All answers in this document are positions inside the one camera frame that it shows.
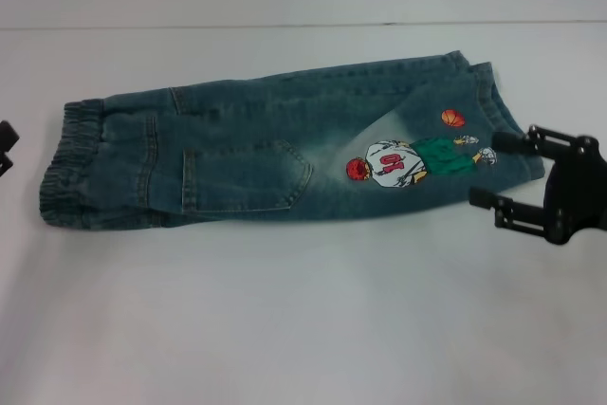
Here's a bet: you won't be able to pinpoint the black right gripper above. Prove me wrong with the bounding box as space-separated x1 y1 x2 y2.
469 124 607 248

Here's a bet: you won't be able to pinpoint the blue denim shorts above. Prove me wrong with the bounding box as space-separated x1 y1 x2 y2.
41 48 551 230

